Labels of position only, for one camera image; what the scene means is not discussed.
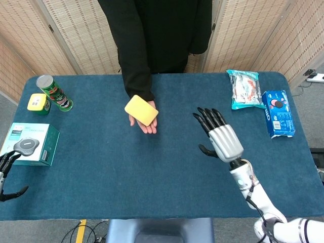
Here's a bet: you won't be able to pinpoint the teal speakerphone product box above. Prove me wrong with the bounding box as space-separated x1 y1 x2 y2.
0 123 60 167

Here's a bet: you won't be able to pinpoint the white plastic electronic device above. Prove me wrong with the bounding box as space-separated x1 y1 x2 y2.
306 73 324 83

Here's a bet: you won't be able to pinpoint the green jar yellow lid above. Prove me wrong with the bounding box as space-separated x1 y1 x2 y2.
27 93 52 116

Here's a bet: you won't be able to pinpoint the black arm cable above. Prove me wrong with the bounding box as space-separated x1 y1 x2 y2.
246 186 284 230

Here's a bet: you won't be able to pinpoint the teal snack bag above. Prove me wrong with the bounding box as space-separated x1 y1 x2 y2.
226 69 265 110

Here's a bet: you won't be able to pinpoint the person right forearm black sleeve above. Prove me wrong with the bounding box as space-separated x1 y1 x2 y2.
111 30 155 102

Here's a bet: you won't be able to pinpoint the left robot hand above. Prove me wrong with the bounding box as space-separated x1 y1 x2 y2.
0 151 29 203

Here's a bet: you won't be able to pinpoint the blue table cloth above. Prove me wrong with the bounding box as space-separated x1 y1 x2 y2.
0 71 321 222

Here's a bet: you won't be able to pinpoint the black floor object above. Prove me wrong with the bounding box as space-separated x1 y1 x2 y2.
309 147 324 179

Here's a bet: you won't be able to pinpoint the person torso black sweater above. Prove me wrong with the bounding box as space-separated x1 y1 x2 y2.
97 0 213 74

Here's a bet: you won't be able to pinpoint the blue Oreo box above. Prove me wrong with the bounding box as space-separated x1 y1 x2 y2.
261 90 296 140

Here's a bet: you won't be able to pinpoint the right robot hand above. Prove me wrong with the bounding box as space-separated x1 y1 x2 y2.
192 107 245 163

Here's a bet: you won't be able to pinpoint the black floor cables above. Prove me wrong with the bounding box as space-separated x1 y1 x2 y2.
60 219 110 243

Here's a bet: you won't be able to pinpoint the yellow sponge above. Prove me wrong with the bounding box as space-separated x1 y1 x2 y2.
124 94 159 127

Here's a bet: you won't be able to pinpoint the green Pringles can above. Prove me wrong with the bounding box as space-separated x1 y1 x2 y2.
35 74 74 112

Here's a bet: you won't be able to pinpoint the woven bamboo screen panel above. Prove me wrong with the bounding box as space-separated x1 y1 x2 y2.
35 0 123 75
0 37 35 103
0 0 77 75
253 0 324 84
201 0 296 73

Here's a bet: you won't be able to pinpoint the yellow floor tape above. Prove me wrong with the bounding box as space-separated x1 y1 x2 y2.
75 219 87 243

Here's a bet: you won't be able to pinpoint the person right hand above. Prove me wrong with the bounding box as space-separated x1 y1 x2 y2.
128 100 159 135

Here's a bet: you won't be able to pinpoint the person left forearm black sleeve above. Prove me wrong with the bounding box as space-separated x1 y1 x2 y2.
187 0 213 55

